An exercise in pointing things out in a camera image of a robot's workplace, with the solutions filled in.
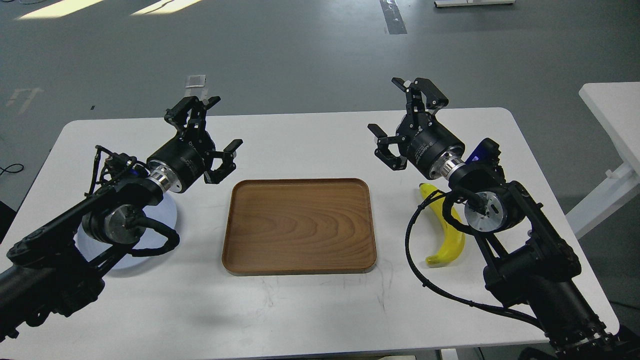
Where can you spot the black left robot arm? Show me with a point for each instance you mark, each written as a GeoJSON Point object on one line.
{"type": "Point", "coordinates": [59, 267]}

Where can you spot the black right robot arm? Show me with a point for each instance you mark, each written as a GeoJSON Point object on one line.
{"type": "Point", "coordinates": [529, 267]}

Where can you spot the wooden tray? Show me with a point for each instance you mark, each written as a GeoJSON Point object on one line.
{"type": "Point", "coordinates": [299, 226]}

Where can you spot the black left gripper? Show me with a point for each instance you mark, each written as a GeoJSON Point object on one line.
{"type": "Point", "coordinates": [182, 160]}

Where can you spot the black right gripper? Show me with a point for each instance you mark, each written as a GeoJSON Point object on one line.
{"type": "Point", "coordinates": [429, 148]}

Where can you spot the yellow banana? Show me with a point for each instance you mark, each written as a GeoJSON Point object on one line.
{"type": "Point", "coordinates": [454, 241]}

